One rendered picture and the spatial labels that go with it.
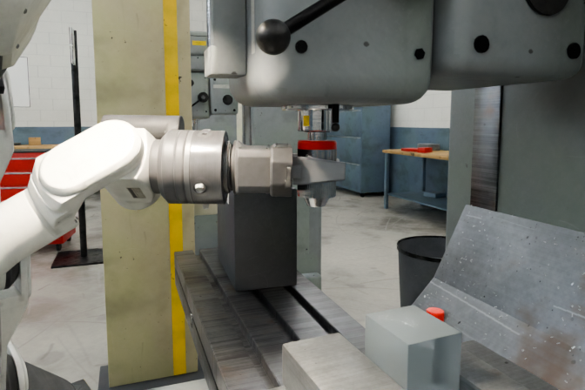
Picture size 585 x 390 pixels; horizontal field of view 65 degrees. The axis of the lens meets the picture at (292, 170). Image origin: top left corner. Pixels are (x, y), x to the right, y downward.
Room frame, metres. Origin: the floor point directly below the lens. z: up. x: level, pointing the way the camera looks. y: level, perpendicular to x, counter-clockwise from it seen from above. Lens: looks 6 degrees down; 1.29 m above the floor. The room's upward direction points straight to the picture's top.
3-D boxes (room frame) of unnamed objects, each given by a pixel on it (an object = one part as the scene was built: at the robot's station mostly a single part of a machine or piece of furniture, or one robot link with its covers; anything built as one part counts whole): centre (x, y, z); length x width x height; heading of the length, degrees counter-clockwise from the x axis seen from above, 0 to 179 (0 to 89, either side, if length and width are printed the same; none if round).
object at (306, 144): (0.55, -0.03, 1.26); 0.05 x 0.05 x 0.01
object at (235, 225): (0.93, 0.08, 1.08); 0.22 x 0.12 x 0.20; 17
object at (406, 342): (0.36, -0.10, 1.10); 0.06 x 0.05 x 0.06; 23
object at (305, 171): (0.52, -0.03, 1.23); 0.06 x 0.02 x 0.03; 91
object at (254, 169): (0.55, 0.06, 1.23); 0.13 x 0.12 x 0.10; 1
